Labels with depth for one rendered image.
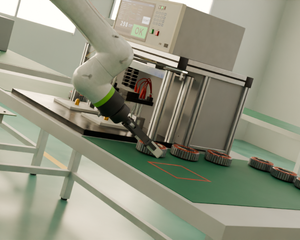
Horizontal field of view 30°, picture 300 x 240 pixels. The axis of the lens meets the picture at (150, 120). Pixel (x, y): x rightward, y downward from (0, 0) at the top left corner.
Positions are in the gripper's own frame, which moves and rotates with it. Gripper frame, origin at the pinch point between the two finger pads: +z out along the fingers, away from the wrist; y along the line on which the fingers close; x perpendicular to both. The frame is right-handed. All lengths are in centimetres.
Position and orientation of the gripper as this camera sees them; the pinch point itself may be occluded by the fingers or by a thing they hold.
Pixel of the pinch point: (151, 147)
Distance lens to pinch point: 206.4
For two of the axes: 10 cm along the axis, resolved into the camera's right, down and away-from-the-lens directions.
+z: 6.2, 6.8, 3.9
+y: 3.4, 2.2, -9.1
